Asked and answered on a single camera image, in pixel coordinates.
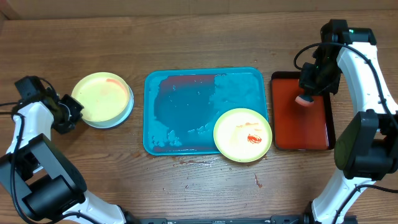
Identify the yellow-green plate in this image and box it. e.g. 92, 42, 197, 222
72, 72, 134, 123
213, 108, 272, 163

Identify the light blue plate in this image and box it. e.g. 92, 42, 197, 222
83, 87, 134, 129

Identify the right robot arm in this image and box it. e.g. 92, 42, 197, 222
295, 19, 397, 224

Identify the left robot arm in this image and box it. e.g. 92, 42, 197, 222
1, 76, 134, 223

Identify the red and black tray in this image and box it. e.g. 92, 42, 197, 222
271, 72, 336, 151

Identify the teal plastic tray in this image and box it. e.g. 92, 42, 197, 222
143, 67, 268, 156

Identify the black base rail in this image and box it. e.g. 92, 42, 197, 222
130, 213, 358, 224

